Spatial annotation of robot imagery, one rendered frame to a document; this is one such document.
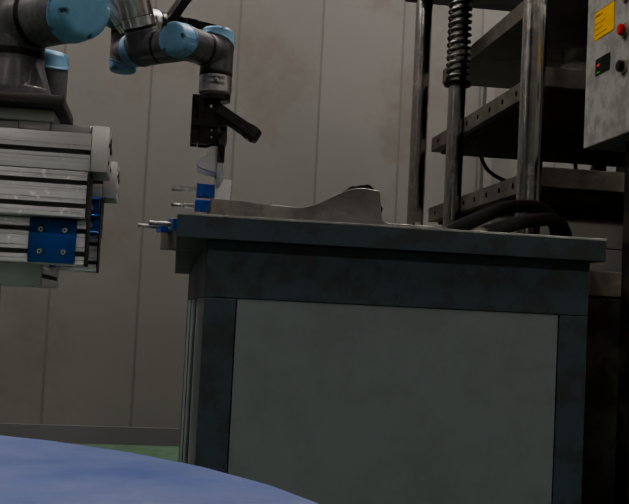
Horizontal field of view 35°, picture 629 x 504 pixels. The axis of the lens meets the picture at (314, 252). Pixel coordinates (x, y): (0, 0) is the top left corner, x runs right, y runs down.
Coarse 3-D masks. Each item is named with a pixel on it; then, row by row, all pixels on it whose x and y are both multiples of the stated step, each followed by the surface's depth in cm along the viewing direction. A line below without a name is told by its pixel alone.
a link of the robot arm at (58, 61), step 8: (48, 56) 242; (56, 56) 243; (64, 56) 246; (48, 64) 242; (56, 64) 243; (64, 64) 245; (48, 72) 242; (56, 72) 243; (64, 72) 245; (48, 80) 242; (56, 80) 243; (64, 80) 245; (56, 88) 243; (64, 88) 246; (64, 96) 246
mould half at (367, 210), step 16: (352, 192) 222; (368, 192) 222; (208, 208) 232; (224, 208) 218; (240, 208) 218; (256, 208) 219; (272, 208) 219; (288, 208) 220; (304, 208) 220; (320, 208) 221; (336, 208) 221; (352, 208) 222; (368, 208) 222; (384, 224) 223; (400, 224) 223
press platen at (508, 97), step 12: (552, 72) 248; (564, 72) 249; (576, 72) 249; (552, 84) 248; (564, 84) 249; (576, 84) 249; (504, 96) 278; (516, 96) 268; (480, 108) 300; (492, 108) 288; (504, 108) 277; (516, 108) 276; (468, 120) 312; (480, 120) 299; (492, 120) 294; (444, 132) 340; (468, 132) 315; (432, 144) 355; (444, 144) 340
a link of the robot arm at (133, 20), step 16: (128, 0) 220; (144, 0) 221; (128, 16) 221; (144, 16) 222; (128, 32) 223; (144, 32) 222; (128, 48) 225; (144, 48) 222; (128, 64) 228; (144, 64) 226
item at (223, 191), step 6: (228, 180) 224; (174, 186) 224; (180, 186) 225; (198, 186) 223; (204, 186) 224; (210, 186) 224; (222, 186) 224; (228, 186) 224; (192, 192) 225; (198, 192) 223; (204, 192) 224; (210, 192) 224; (216, 192) 224; (222, 192) 224; (228, 192) 224; (210, 198) 227; (216, 198) 223; (222, 198) 224; (228, 198) 224
